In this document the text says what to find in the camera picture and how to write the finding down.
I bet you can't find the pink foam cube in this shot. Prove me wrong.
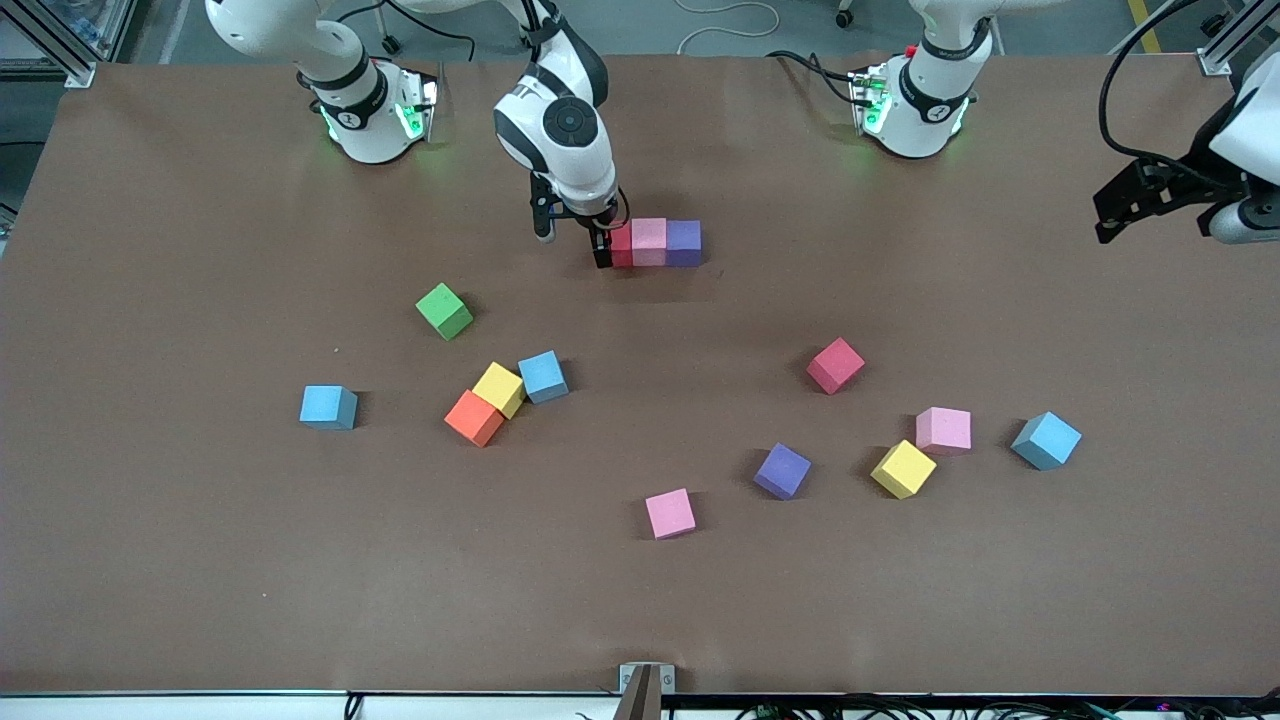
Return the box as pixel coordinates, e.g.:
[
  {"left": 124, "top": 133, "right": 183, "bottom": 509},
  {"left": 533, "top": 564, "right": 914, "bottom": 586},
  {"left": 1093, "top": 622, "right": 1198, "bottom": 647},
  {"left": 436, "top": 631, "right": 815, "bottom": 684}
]
[
  {"left": 631, "top": 217, "right": 669, "bottom": 268},
  {"left": 915, "top": 406, "right": 973, "bottom": 456},
  {"left": 644, "top": 488, "right": 698, "bottom": 541}
]

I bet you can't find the green foam cube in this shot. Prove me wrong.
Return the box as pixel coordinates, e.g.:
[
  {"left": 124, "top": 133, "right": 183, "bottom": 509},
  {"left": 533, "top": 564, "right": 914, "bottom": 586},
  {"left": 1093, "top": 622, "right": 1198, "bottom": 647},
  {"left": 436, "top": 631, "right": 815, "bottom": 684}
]
[{"left": 415, "top": 283, "right": 475, "bottom": 342}]

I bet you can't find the yellow foam cube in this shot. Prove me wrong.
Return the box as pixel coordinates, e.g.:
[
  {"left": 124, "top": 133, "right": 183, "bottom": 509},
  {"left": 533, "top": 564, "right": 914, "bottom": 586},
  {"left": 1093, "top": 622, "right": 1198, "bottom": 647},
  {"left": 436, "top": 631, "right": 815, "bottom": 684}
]
[
  {"left": 472, "top": 361, "right": 527, "bottom": 420},
  {"left": 870, "top": 439, "right": 938, "bottom": 500}
]

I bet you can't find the aluminium frame post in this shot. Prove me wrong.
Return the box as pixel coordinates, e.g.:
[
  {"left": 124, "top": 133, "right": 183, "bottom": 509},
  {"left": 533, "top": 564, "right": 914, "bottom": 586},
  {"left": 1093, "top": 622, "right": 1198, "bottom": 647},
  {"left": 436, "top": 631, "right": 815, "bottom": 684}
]
[
  {"left": 1197, "top": 0, "right": 1280, "bottom": 77},
  {"left": 0, "top": 0, "right": 98, "bottom": 89}
]

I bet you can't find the light blue foam cube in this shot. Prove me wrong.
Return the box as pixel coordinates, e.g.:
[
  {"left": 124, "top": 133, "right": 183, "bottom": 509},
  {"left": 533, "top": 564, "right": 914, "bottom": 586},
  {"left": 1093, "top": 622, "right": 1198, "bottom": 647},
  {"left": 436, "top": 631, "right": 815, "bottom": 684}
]
[
  {"left": 517, "top": 350, "right": 570, "bottom": 405},
  {"left": 299, "top": 385, "right": 359, "bottom": 432},
  {"left": 1010, "top": 411, "right": 1083, "bottom": 472}
]

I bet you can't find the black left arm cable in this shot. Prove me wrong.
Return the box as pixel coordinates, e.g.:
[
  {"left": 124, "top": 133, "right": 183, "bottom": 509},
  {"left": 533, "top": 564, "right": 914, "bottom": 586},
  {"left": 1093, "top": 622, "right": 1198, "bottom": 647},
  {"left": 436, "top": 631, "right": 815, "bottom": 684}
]
[{"left": 1098, "top": 0, "right": 1251, "bottom": 181}]

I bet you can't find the white floor cable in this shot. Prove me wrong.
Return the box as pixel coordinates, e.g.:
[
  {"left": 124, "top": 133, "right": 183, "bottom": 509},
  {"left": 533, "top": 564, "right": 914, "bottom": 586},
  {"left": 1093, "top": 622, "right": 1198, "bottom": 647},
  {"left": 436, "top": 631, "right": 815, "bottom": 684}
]
[{"left": 675, "top": 0, "right": 783, "bottom": 56}]

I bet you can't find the black left base cable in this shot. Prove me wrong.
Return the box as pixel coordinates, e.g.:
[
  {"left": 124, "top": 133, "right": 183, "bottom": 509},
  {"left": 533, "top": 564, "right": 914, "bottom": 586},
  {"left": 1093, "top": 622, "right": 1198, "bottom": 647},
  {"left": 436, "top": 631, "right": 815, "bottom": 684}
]
[{"left": 765, "top": 48, "right": 863, "bottom": 106}]

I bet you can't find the orange foam cube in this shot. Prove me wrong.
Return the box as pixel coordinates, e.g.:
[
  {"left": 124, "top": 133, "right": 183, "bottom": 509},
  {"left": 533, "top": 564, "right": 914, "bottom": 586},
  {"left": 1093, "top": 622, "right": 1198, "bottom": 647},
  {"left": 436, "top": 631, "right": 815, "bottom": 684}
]
[{"left": 443, "top": 389, "right": 506, "bottom": 448}]

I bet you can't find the brown table cover sheet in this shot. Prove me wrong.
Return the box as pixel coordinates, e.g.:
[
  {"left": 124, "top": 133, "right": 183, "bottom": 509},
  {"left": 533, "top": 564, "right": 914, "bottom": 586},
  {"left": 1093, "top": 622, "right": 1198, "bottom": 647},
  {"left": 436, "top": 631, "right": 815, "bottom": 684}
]
[{"left": 0, "top": 52, "right": 1280, "bottom": 698}]

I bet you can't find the grey metal bracket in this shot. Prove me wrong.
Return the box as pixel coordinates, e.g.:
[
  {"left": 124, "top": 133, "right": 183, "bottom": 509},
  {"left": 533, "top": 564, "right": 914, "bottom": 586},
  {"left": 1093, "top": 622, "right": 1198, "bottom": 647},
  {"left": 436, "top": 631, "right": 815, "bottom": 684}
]
[{"left": 619, "top": 662, "right": 677, "bottom": 720}]

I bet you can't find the purple foam cube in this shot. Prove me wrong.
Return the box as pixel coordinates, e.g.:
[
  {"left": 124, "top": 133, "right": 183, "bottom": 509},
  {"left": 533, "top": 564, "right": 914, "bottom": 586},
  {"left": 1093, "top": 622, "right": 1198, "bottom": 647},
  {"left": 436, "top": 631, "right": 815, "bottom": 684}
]
[
  {"left": 752, "top": 442, "right": 813, "bottom": 501},
  {"left": 665, "top": 220, "right": 704, "bottom": 268}
]

